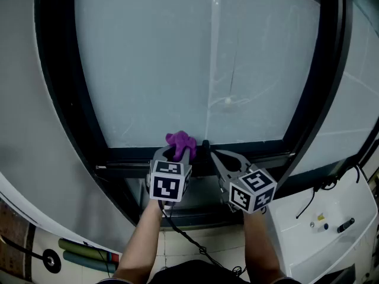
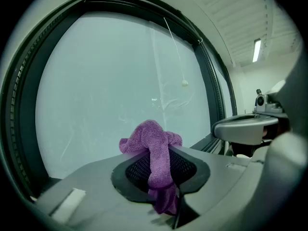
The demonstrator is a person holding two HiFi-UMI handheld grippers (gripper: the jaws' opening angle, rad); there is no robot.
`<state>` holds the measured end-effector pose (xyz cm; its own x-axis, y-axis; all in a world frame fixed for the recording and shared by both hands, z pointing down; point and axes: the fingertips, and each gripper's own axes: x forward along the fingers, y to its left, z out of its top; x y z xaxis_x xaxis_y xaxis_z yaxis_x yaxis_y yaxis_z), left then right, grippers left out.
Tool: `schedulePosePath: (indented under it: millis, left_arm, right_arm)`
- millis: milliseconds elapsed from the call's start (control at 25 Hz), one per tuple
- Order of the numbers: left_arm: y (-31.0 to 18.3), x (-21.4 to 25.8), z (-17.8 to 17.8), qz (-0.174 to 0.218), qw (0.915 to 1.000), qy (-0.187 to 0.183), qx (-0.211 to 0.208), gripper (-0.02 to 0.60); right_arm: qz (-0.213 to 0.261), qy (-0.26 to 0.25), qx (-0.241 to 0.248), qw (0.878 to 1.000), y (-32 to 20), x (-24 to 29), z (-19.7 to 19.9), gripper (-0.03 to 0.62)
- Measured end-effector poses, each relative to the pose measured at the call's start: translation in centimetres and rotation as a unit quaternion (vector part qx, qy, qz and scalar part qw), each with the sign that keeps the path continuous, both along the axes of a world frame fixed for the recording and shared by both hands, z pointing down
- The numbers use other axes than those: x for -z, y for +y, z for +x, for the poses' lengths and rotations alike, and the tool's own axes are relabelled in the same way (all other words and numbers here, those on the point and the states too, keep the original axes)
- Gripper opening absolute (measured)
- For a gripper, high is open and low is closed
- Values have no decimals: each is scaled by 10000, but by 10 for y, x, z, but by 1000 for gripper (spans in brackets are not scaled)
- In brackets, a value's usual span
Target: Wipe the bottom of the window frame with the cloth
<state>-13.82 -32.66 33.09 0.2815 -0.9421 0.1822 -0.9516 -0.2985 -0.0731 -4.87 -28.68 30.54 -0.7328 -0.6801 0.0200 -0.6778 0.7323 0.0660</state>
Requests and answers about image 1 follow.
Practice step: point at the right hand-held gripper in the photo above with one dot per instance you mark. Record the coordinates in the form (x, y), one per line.
(251, 191)

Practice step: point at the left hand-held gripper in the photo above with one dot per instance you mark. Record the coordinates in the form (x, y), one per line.
(165, 185)

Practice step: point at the purple cloth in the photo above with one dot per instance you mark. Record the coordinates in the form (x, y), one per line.
(180, 142)

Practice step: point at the person's left forearm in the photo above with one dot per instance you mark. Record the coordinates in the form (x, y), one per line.
(139, 241)

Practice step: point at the person's right forearm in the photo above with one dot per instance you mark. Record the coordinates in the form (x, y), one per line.
(260, 244)

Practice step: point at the black window latch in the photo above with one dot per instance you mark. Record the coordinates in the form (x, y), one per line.
(206, 144)

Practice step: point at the frosted window pane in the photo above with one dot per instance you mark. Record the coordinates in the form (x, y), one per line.
(148, 69)
(340, 114)

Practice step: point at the black faucet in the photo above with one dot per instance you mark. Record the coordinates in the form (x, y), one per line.
(324, 185)

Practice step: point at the small yellow item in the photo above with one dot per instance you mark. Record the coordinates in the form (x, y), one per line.
(320, 217)

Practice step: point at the small blue cap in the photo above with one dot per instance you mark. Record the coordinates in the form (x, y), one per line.
(325, 226)

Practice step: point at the person's black clothing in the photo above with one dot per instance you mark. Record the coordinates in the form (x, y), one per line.
(192, 274)

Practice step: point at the white sink basin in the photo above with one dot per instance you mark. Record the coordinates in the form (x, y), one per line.
(325, 247)

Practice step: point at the green rolled mat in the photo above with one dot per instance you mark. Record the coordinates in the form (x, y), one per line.
(83, 248)

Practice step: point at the teal rolled mat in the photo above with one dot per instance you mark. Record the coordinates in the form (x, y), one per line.
(89, 262)

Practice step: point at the black round disc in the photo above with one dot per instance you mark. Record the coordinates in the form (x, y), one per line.
(51, 260)

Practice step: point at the black window frame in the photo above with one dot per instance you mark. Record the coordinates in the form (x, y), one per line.
(59, 69)

